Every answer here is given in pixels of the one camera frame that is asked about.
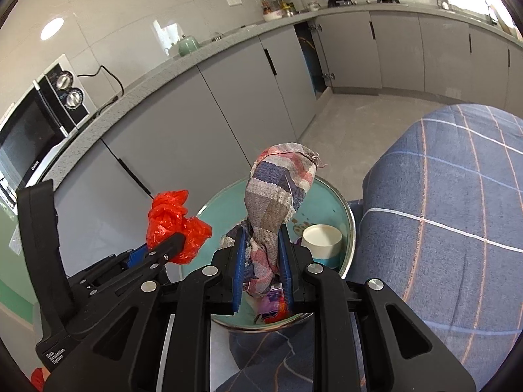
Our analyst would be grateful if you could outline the teal ceramic teapot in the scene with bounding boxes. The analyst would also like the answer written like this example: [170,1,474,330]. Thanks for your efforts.
[178,35,201,57]

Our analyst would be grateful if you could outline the teal printed trash bin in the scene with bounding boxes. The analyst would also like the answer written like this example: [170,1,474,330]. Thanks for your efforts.
[195,175,355,331]

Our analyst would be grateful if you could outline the white paper cup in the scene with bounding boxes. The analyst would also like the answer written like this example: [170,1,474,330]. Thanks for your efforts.
[301,224,343,270]

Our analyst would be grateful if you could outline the blue plaid blanket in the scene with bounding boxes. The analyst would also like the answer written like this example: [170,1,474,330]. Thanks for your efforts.
[214,104,523,392]

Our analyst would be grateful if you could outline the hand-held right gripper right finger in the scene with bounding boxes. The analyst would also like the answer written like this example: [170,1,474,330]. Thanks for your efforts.
[278,226,477,392]

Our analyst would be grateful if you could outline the plaid cloth rag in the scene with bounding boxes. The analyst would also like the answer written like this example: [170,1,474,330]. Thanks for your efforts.
[221,143,328,298]

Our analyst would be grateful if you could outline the grey speckled kitchen countertop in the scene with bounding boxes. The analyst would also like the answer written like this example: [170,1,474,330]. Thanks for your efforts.
[41,2,523,197]

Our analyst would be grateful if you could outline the wooden cutting board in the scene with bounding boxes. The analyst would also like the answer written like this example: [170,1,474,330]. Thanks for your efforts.
[488,4,511,29]

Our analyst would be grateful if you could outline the black power cable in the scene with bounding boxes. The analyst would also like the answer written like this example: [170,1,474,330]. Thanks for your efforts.
[77,65,124,113]

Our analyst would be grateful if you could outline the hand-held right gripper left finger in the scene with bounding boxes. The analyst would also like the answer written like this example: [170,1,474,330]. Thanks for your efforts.
[43,229,249,392]

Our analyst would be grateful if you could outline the grey lower kitchen cabinets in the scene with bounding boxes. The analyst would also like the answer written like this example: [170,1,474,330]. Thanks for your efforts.
[0,8,523,290]

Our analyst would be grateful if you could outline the black gas stove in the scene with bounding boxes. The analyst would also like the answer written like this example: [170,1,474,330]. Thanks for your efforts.
[327,0,409,8]

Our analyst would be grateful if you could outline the red plastic bag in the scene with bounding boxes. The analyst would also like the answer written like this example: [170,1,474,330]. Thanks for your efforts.
[146,190,213,265]

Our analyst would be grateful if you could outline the silver black microwave oven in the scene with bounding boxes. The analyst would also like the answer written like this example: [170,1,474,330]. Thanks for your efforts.
[0,54,91,213]

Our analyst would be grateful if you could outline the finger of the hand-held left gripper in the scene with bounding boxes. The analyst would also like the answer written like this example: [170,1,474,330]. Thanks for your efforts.
[84,232,185,295]
[123,243,151,268]

